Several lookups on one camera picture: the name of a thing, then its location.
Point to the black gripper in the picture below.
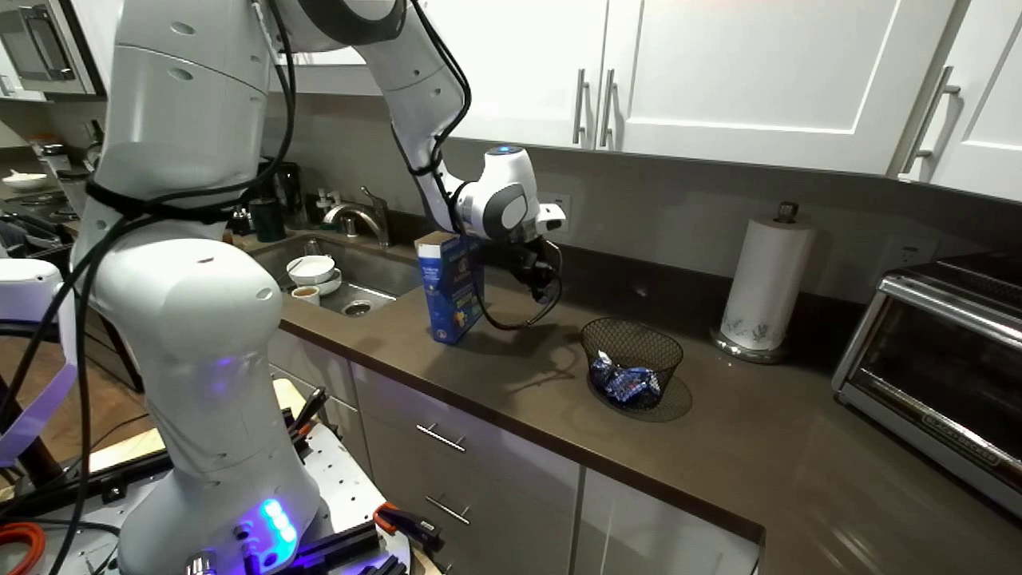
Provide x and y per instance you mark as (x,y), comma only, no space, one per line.
(531,258)

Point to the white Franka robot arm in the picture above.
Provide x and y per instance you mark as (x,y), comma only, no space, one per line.
(193,322)

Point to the blue Annie's snack box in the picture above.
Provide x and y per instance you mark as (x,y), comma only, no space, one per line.
(453,298)

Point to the blue snack pack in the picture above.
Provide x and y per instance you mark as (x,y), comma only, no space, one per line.
(633,383)

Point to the steel kitchen sink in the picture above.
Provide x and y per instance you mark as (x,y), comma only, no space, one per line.
(371,273)

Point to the chrome faucet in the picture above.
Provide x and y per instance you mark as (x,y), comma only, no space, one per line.
(354,218)

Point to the gray drawer cabinet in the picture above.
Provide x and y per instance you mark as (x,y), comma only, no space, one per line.
(481,480)

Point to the white upper cabinet door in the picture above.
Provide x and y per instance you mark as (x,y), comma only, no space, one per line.
(768,76)
(996,105)
(521,64)

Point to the white bowl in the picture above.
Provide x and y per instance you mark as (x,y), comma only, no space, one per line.
(315,273)

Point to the white paper towel roll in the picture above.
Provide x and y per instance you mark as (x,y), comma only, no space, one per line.
(766,275)

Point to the gray lower cabinet door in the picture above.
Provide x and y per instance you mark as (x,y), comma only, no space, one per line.
(321,372)
(651,531)

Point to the black markers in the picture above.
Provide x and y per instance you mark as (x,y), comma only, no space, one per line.
(309,410)

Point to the black cup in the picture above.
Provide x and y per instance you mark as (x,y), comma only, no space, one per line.
(269,223)

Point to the metal robot mounting table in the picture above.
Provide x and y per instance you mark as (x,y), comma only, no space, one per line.
(340,480)

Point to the silver toaster oven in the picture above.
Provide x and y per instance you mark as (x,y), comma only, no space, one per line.
(938,372)

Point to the microwave oven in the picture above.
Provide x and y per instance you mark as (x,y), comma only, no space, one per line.
(35,42)

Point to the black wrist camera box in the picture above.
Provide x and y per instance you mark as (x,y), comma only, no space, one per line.
(501,251)

